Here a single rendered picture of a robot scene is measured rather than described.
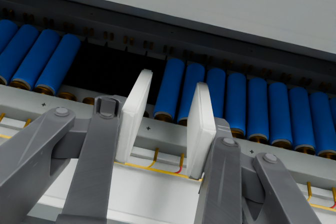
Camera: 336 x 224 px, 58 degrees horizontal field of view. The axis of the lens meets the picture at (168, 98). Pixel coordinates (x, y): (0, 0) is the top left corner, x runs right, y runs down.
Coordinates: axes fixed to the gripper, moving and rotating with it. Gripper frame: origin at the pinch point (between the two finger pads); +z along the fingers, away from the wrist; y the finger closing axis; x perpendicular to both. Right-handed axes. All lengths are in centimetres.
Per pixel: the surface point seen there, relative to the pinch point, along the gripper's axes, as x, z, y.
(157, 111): -2.9, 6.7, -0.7
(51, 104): -3.4, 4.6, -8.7
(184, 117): -2.9, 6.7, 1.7
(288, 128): -2.1, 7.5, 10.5
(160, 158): -5.7, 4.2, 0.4
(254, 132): -2.8, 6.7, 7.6
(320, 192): -5.6, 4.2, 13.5
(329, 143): -2.4, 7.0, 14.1
